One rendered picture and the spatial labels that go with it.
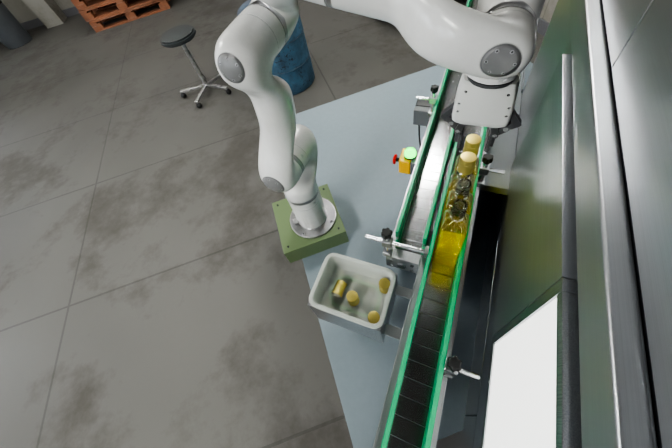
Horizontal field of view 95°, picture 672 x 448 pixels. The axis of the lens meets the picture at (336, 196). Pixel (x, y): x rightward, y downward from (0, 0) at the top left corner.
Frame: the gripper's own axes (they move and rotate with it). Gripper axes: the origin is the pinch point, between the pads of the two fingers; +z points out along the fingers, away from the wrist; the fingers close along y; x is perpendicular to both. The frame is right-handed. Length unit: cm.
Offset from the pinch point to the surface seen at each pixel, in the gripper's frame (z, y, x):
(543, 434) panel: -4.7, -11.9, 47.5
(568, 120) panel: -10.3, -12.9, 3.7
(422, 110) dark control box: 38, 19, -52
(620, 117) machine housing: -18.8, -15.0, 12.7
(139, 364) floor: 138, 154, 82
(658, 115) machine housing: -24.4, -14.9, 18.8
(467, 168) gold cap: 7.5, -0.2, 1.6
